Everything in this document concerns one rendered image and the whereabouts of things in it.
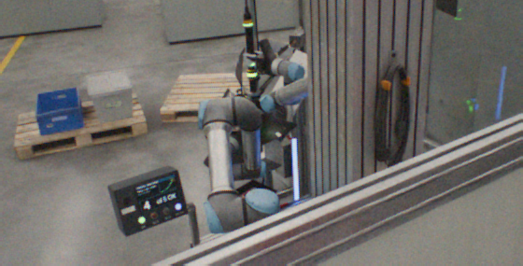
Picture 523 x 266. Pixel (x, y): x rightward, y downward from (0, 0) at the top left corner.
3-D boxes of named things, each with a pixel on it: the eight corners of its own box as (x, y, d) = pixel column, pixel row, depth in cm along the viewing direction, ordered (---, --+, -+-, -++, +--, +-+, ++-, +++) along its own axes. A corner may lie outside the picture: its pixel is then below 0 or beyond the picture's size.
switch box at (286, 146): (305, 171, 328) (303, 138, 319) (284, 178, 321) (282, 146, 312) (297, 165, 335) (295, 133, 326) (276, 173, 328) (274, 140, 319)
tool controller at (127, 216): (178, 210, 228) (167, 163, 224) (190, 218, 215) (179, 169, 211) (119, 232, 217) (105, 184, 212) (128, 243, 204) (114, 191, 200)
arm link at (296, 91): (347, 87, 198) (265, 119, 235) (363, 77, 205) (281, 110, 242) (333, 58, 198) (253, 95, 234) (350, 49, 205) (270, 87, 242)
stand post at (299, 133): (302, 256, 352) (294, 91, 303) (310, 263, 345) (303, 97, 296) (296, 259, 350) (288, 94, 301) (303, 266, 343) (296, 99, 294)
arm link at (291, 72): (293, 86, 235) (293, 67, 232) (276, 79, 243) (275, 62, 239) (306, 80, 240) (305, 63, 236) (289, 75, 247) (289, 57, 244)
